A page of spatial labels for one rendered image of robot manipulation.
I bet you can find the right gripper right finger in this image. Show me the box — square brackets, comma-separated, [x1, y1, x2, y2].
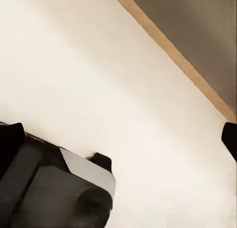
[221, 122, 237, 162]

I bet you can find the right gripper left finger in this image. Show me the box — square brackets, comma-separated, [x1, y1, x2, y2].
[0, 122, 26, 181]

